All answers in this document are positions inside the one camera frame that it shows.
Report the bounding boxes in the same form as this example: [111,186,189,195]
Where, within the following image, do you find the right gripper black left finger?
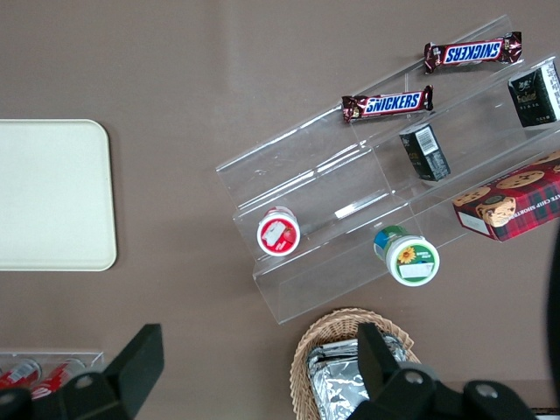
[57,323,166,420]

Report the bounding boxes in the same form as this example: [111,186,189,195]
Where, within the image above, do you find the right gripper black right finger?
[348,322,457,420]

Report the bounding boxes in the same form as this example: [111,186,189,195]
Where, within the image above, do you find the light wicker basket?
[290,307,422,420]

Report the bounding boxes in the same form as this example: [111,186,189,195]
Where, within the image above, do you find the beige plastic tray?
[0,118,119,273]

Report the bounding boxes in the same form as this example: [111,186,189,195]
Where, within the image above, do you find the clear acrylic bottle rack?
[0,347,107,420]

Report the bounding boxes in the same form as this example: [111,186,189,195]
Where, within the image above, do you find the silver foil packets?
[304,331,411,420]

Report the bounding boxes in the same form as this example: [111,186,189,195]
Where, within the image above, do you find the red cola bottle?
[0,357,44,391]
[29,357,88,400]

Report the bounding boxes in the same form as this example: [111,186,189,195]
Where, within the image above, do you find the green lid yogurt cup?
[372,224,442,288]

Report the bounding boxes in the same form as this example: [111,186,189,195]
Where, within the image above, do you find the red lid yogurt cup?
[255,205,303,257]

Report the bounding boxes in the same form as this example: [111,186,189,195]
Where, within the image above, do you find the clear acrylic stepped shelf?
[214,13,560,326]

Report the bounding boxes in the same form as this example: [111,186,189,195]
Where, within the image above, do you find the red tartan cookie box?
[451,150,560,243]

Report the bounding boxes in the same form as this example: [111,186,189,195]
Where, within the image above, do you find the small black box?
[507,58,560,130]
[398,122,452,183]

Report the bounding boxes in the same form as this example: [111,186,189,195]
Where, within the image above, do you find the Snickers chocolate bar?
[423,30,524,75]
[340,84,436,126]

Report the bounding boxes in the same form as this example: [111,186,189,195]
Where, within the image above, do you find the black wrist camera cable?
[543,226,560,382]

